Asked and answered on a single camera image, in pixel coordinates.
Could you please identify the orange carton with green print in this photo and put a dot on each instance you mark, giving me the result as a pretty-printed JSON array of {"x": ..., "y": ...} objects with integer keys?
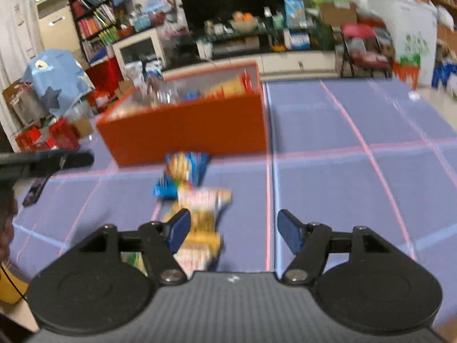
[{"x": 406, "y": 75}]

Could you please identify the orange cardboard box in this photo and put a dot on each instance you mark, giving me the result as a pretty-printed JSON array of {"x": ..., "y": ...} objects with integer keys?
[{"x": 185, "y": 132}]

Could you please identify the white glass door cabinet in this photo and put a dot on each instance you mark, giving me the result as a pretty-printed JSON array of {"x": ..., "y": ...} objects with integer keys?
[{"x": 139, "y": 51}]

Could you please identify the black smartphone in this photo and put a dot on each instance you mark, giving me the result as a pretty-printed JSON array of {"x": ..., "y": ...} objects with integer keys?
[{"x": 35, "y": 191}]

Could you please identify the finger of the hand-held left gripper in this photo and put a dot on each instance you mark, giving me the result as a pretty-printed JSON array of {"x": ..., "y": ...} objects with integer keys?
[{"x": 75, "y": 160}]

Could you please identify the wooden shelf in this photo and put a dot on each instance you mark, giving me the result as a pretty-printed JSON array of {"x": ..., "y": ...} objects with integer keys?
[{"x": 435, "y": 0}]

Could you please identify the green snack packet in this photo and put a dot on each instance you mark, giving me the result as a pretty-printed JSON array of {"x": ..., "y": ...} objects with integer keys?
[{"x": 134, "y": 262}]

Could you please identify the brown cardboard box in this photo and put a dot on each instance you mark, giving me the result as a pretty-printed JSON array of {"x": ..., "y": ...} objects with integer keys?
[{"x": 338, "y": 13}]

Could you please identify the white television stand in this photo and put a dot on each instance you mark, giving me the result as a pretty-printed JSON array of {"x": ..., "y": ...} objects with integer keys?
[{"x": 285, "y": 64}]

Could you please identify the beige standing air conditioner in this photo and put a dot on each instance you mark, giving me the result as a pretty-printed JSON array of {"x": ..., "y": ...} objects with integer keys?
[{"x": 59, "y": 28}]

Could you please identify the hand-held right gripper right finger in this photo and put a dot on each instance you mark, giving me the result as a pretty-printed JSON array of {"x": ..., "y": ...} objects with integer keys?
[{"x": 289, "y": 230}]

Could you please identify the blue milk powder box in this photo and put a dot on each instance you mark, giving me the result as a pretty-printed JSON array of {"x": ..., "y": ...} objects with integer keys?
[{"x": 294, "y": 12}]

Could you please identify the pink and white snack packet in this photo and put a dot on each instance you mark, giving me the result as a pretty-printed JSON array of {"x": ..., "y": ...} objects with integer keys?
[{"x": 203, "y": 200}]

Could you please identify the red printed cartons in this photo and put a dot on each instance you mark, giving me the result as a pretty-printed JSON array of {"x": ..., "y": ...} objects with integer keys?
[{"x": 46, "y": 137}]

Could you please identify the purple checkered tablecloth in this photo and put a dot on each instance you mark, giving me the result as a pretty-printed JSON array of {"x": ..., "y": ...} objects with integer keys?
[{"x": 339, "y": 171}]

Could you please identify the white fruit bowl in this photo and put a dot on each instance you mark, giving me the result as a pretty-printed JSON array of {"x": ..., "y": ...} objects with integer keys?
[{"x": 244, "y": 23}]

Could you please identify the red storage box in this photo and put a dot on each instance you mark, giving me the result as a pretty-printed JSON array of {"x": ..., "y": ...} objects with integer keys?
[{"x": 105, "y": 73}]

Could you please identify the black bookshelf with books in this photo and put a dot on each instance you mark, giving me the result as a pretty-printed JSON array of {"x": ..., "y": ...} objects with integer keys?
[{"x": 94, "y": 14}]

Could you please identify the yellow and white snack packet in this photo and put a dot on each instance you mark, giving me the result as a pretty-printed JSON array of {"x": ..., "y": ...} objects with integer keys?
[{"x": 201, "y": 243}]

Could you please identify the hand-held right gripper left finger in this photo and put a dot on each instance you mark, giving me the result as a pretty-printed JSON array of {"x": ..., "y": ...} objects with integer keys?
[{"x": 180, "y": 228}]

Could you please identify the blue star print cloth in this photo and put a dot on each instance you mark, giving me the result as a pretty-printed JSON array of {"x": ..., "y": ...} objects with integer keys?
[{"x": 57, "y": 78}]

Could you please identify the red folding chair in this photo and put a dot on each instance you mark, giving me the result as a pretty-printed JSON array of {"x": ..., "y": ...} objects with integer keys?
[{"x": 366, "y": 50}]

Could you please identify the blue cookie snack packet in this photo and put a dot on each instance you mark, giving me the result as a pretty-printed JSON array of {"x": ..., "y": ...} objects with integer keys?
[{"x": 182, "y": 171}]

